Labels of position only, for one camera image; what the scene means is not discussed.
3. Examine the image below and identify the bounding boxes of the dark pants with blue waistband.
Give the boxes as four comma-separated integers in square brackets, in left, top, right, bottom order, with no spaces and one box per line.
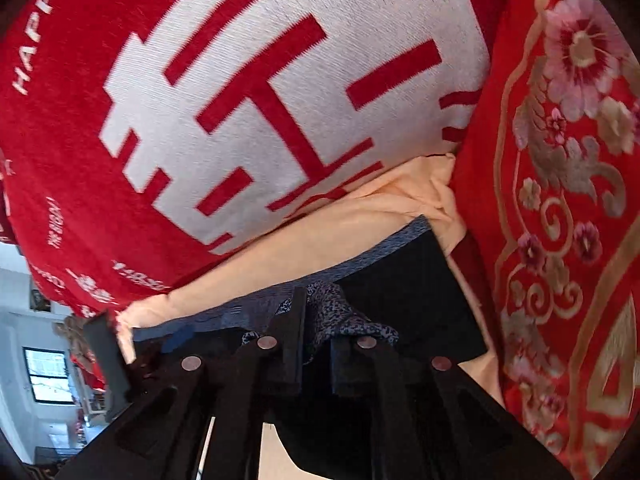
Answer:
[132,215,489,480]

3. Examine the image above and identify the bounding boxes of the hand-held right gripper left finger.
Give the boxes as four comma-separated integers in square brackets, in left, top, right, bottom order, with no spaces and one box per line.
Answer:
[55,285,307,480]

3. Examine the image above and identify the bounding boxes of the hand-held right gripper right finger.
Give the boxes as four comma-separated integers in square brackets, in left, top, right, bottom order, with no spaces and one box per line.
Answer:
[331,334,574,480]

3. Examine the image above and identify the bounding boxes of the red floral embroidered quilt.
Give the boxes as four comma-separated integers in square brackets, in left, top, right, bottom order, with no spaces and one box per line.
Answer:
[449,0,640,480]

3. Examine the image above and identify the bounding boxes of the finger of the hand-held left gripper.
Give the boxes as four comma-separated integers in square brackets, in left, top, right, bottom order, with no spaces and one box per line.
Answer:
[81,310,135,413]

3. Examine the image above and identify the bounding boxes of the red white printed blanket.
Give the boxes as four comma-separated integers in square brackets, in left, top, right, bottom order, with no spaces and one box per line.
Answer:
[0,0,512,319]

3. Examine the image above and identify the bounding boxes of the cream cloth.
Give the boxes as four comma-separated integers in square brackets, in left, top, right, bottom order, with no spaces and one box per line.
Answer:
[116,152,507,480]

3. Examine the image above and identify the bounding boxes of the window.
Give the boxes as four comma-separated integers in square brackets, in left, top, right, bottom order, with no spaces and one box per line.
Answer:
[22,346,72,405]

